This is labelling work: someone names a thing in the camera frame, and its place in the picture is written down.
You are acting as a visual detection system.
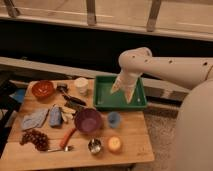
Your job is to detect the bunch of dark grapes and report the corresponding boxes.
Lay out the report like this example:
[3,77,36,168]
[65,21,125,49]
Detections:
[20,129,49,151]

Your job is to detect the orange red bowl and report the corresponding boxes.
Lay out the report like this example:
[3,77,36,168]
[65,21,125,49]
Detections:
[32,80,54,99]

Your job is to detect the pale banana pieces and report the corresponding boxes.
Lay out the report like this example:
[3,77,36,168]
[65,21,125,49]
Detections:
[60,106,76,123]

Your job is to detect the white paper cup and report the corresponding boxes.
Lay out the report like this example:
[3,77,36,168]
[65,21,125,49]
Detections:
[74,77,88,95]

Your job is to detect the grey blue cloth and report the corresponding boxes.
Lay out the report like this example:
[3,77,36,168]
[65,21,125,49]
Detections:
[21,108,49,130]

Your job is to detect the purple bowl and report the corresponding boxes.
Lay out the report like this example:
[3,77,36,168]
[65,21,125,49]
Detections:
[74,108,103,134]

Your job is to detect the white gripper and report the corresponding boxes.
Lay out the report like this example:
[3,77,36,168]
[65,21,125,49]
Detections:
[111,70,139,103]

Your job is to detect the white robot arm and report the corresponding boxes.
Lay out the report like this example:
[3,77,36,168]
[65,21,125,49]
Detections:
[111,47,213,171]

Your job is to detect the wooden cutting board table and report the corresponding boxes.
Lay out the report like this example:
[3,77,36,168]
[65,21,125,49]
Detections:
[0,78,155,171]

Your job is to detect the black handled utensil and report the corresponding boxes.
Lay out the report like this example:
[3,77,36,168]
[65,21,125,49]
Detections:
[63,94,87,106]

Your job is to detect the green plastic tray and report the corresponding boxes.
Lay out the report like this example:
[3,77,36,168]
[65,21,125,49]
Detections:
[93,76,147,111]

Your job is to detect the small metal cup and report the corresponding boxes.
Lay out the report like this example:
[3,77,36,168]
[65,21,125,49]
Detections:
[88,138,102,155]

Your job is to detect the metal spoon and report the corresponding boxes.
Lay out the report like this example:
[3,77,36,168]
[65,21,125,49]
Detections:
[46,146,74,152]

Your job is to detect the blue plastic cup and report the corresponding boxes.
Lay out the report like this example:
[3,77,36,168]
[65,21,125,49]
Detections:
[107,111,121,128]

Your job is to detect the orange round fruit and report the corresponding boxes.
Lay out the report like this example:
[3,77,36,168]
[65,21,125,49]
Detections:
[107,136,122,153]

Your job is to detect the blue sponge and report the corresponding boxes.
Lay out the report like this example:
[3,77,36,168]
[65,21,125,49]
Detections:
[49,105,62,127]

